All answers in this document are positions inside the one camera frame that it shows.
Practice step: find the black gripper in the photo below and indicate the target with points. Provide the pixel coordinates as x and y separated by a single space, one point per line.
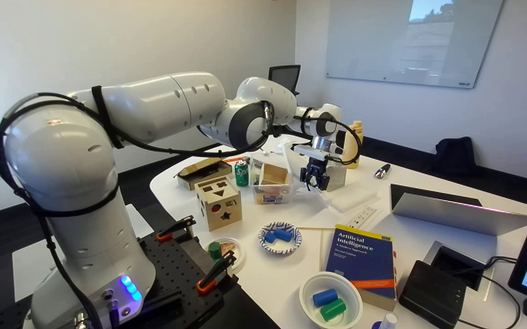
315 163

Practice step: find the black robot base board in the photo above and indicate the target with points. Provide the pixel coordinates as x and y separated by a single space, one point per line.
178 274

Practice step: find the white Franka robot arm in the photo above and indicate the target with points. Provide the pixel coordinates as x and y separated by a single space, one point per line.
154 110

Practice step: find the clear wipes container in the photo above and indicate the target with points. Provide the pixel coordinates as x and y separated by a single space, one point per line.
337 176

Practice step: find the clear plastic container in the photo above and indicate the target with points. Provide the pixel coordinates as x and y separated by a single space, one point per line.
269 194

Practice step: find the thin wooden stick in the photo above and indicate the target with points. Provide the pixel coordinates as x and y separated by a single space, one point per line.
315 229

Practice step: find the tan squeeze bottle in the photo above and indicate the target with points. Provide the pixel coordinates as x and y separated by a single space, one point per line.
355 143

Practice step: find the white power strip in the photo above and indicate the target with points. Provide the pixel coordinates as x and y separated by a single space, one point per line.
364 218

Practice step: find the blue block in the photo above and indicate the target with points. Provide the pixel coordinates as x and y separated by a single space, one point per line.
269 236
284 232

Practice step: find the blue patterned paper plate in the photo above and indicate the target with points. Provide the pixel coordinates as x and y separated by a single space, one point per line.
280 243

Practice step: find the green soda can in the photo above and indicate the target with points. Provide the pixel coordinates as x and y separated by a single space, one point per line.
242 174

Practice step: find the blue book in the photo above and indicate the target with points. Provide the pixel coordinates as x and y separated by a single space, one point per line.
361 258

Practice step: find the wooden shape sorter box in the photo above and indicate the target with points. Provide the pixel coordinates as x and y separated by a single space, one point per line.
220 203

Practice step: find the black mesh office chair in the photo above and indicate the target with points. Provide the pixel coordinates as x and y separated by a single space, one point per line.
284 77

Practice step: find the brown cardboard box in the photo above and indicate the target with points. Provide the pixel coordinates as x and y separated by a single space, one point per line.
201 172

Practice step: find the plain white paper plate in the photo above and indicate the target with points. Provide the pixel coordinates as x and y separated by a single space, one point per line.
232 258

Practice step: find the blue cylinder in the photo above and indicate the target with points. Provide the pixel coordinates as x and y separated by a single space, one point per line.
324 296

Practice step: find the green toy piece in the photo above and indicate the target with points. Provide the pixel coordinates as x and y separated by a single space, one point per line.
214 251

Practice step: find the green cylinder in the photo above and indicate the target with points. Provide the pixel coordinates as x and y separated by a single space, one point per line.
333 309

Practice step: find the white bowl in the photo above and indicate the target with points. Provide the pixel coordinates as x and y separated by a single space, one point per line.
311 313

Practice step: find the black orange clamp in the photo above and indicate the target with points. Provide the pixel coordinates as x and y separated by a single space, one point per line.
176 229
216 274

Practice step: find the black backpack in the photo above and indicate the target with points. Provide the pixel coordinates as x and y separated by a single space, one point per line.
454 157

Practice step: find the silver laptop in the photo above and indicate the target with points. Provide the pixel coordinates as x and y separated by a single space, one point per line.
458 220

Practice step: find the small blue spray bottle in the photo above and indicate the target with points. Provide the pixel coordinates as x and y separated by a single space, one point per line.
386 320

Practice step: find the black box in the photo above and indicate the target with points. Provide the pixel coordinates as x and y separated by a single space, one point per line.
430 294

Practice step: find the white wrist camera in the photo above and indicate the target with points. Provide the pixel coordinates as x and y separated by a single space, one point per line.
300 152

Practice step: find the wall whiteboard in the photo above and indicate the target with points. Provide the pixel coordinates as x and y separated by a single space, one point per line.
410 42

